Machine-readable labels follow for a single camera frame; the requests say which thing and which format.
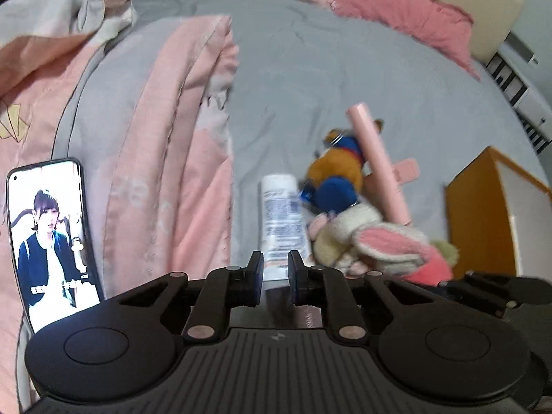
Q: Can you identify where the white lotion tube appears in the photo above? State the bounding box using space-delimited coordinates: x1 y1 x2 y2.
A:
258 175 313 281

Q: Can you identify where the grey wall control panel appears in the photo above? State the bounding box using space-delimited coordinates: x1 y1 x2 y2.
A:
504 34 540 67

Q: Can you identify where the brown bear plush keychain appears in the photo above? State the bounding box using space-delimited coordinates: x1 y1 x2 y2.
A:
302 118 385 216

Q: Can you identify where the pink selfie stick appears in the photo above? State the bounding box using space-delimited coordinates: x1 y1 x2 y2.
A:
345 102 420 227

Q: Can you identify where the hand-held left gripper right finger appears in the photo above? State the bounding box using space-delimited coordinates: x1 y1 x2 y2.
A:
287 250 449 346

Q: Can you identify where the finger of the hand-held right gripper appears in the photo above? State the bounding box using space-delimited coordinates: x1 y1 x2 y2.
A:
437 269 552 321

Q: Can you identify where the dark pink pillow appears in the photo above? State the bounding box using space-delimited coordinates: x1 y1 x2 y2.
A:
328 0 481 80

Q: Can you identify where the orange cardboard box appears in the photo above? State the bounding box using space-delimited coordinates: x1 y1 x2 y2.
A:
445 146 552 279

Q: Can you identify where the cream padded headboard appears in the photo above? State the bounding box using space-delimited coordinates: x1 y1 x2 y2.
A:
362 0 524 65

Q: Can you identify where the white black nightstand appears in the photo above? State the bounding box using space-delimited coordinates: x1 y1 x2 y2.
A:
485 52 552 156

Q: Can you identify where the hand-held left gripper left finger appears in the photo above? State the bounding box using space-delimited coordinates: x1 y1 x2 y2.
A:
106 251 265 346

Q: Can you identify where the pink grey quilt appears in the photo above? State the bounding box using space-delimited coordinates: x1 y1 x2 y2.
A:
0 15 240 414

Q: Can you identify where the black smartphone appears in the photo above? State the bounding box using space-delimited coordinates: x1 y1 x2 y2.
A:
6 158 105 335

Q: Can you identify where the crocheted rabbit plush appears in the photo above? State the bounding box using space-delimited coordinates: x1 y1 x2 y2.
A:
308 203 432 277

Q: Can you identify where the pink fluffy peach plush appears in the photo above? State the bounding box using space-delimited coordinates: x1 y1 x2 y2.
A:
405 239 460 285

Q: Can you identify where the white pink garment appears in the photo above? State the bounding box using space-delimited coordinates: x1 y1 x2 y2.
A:
0 0 139 100

